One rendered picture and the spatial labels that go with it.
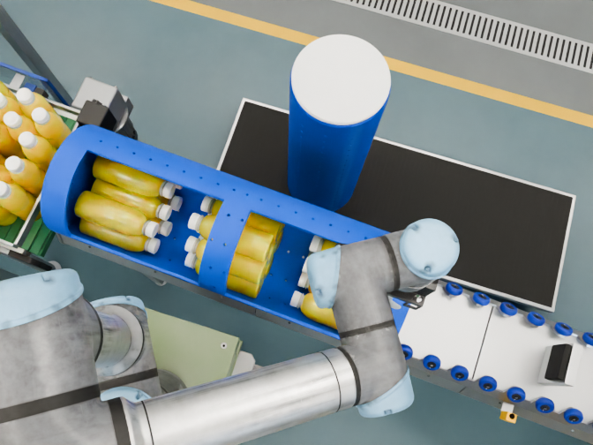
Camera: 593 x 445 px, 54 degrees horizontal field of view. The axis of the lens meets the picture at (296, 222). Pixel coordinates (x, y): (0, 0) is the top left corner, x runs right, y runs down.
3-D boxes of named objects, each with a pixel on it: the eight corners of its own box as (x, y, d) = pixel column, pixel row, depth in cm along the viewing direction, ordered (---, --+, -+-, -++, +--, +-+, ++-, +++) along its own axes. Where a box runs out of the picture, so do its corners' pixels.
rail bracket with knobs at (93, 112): (106, 148, 170) (94, 134, 160) (83, 140, 170) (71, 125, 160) (120, 119, 172) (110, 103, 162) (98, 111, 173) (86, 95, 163)
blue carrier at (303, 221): (376, 350, 153) (391, 363, 125) (73, 236, 160) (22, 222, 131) (412, 249, 157) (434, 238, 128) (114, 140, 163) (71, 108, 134)
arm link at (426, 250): (389, 223, 74) (453, 207, 74) (375, 243, 84) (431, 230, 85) (408, 283, 72) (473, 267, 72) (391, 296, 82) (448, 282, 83)
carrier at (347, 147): (367, 172, 249) (311, 138, 253) (409, 67, 165) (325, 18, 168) (331, 227, 243) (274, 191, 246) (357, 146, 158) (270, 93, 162)
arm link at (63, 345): (99, 390, 107) (-45, 435, 54) (84, 311, 110) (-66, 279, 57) (163, 373, 109) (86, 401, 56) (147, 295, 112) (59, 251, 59)
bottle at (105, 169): (105, 169, 151) (171, 192, 149) (90, 182, 145) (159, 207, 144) (106, 146, 146) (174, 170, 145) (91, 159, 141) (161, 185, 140)
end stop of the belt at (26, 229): (21, 247, 157) (16, 245, 154) (18, 246, 157) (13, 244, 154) (86, 119, 167) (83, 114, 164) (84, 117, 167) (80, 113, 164)
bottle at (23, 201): (22, 226, 163) (-10, 207, 145) (17, 203, 165) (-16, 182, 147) (48, 218, 164) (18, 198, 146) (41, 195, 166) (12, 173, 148)
